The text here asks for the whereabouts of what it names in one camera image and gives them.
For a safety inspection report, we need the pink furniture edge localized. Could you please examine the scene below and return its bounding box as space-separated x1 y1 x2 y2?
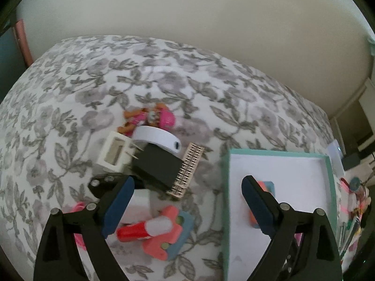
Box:
15 19 34 66

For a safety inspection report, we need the black power adapter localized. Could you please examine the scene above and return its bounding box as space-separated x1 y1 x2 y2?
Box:
343 152 362 170

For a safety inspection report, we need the teal cardboard box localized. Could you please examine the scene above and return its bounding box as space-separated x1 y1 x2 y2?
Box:
220 148 337 281

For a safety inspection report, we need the black toy car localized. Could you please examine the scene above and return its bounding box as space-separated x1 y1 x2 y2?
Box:
88 173 127 200

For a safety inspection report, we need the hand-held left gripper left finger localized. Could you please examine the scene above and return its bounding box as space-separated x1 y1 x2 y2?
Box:
33 176 135 281

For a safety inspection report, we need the grey floral blanket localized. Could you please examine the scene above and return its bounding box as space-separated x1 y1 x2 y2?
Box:
0 35 343 281

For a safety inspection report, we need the pink helmet doll figure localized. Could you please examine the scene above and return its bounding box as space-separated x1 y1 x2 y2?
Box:
118 103 177 137

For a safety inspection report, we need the red glue stick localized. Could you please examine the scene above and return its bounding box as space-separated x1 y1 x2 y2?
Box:
116 218 173 243

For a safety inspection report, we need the gold grid hair clip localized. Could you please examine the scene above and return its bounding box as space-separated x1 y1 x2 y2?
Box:
166 142 203 200

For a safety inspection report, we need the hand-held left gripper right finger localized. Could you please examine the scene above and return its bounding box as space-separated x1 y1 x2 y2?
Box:
241 175 343 281

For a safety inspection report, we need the white framed plug-in light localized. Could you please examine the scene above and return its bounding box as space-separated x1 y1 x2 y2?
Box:
97 131 139 174

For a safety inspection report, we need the coral and blue toy block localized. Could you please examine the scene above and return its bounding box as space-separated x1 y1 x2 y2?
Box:
249 181 276 230
142 205 195 262

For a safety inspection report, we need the white shelf unit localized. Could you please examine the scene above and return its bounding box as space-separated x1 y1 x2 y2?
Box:
331 79 375 159

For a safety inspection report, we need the black rectangular box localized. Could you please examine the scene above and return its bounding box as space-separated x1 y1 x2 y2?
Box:
132 145 184 191

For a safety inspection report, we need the white plastic device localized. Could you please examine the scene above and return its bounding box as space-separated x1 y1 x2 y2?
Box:
327 140 345 176

